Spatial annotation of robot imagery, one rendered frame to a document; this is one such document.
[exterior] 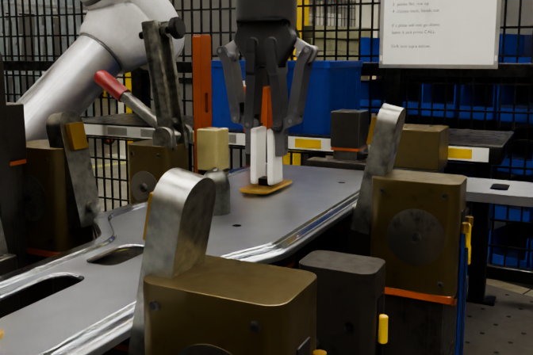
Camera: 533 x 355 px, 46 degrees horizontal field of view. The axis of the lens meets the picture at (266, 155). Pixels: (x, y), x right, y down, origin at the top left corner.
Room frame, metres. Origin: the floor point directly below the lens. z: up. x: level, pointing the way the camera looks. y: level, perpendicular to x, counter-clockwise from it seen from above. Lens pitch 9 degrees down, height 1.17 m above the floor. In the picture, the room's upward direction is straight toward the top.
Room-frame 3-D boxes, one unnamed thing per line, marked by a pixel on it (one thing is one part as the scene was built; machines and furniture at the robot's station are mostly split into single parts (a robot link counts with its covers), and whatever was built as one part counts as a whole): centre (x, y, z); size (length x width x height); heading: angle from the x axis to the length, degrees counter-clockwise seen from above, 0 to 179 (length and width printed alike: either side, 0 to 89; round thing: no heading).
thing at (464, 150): (1.26, -0.01, 1.01); 0.90 x 0.22 x 0.03; 64
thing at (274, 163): (0.78, -0.01, 1.05); 0.03 x 0.01 x 0.07; 154
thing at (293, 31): (0.79, 0.00, 1.20); 0.08 x 0.07 x 0.09; 64
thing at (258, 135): (0.79, 0.01, 1.05); 0.03 x 0.01 x 0.07; 154
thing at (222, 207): (0.67, 0.06, 1.02); 0.03 x 0.03 x 0.07
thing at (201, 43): (0.94, 0.10, 0.95); 0.03 x 0.01 x 0.50; 154
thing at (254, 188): (0.79, 0.00, 1.01); 0.08 x 0.04 x 0.01; 154
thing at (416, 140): (0.97, -0.24, 0.88); 0.08 x 0.08 x 0.36; 64
